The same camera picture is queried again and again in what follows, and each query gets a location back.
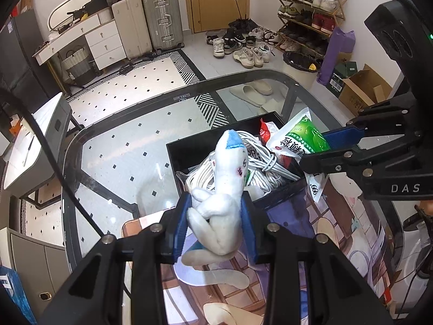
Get oval white mirror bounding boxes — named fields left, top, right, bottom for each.
left=47, top=0, right=94, bottom=35

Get bagged flat white shoelaces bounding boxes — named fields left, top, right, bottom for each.
left=176, top=169, right=204, bottom=193

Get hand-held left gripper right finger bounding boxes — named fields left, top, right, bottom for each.
left=241, top=191, right=395, bottom=325

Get white cable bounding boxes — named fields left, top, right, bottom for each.
left=184, top=130, right=300, bottom=197

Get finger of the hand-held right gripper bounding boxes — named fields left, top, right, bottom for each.
left=299, top=135, right=426, bottom=181
left=321, top=92, right=420, bottom=150

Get grey and white coffee table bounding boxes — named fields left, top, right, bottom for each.
left=2, top=92, right=85, bottom=210

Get purple yoga mat bag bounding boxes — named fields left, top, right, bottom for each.
left=316, top=26, right=356, bottom=87

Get white trash bin black bag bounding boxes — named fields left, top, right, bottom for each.
left=282, top=50, right=322, bottom=90

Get glass table top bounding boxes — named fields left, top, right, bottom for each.
left=20, top=49, right=237, bottom=254

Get wooden shoe rack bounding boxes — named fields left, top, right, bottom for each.
left=274, top=0, right=349, bottom=58

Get white shark plush toy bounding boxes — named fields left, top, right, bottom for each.
left=181, top=129, right=252, bottom=290

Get white dresser desk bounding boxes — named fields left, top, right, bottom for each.
left=32, top=12, right=127, bottom=85

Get pile of shoes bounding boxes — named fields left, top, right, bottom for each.
left=205, top=25, right=281, bottom=70

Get dark green box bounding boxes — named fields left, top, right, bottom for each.
left=330, top=60, right=358, bottom=95

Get white shoelaces in printed bag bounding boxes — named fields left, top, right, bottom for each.
left=244, top=146, right=268, bottom=163

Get wooden door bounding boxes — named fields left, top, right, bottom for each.
left=183, top=0, right=252, bottom=35

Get blue box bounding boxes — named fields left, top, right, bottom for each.
left=0, top=266, right=37, bottom=325

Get black refrigerator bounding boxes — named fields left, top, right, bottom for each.
left=0, top=7, right=62, bottom=116

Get silver suitcase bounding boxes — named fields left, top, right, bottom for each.
left=142, top=0, right=185, bottom=52

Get black storage box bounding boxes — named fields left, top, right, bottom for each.
left=166, top=110, right=308, bottom=212

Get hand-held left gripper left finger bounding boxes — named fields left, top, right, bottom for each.
left=37, top=192, right=194, bottom=325

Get grey cabinet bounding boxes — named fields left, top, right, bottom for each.
left=7, top=227, right=70, bottom=308

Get green white snack bag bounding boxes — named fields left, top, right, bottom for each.
left=260, top=108, right=331, bottom=204

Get black umbrella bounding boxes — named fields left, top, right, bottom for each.
left=228, top=0, right=259, bottom=34

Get beige suitcase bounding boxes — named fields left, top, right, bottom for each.
left=111, top=0, right=154, bottom=60

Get black pen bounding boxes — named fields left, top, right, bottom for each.
left=23, top=135, right=36, bottom=167

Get printed cartoon table mat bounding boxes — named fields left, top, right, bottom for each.
left=122, top=176, right=411, bottom=325

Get open cardboard box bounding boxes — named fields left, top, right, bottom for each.
left=338, top=64, right=393, bottom=117

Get small orange white container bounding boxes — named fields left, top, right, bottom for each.
left=8, top=115, right=24, bottom=139

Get woven basket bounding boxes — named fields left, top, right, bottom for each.
left=60, top=45, right=97, bottom=83

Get cream slipper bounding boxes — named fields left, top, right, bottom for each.
left=260, top=98, right=283, bottom=114
left=248, top=80, right=273, bottom=96
left=230, top=86, right=268, bottom=106

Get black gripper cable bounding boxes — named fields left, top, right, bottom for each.
left=0, top=88, right=109, bottom=241

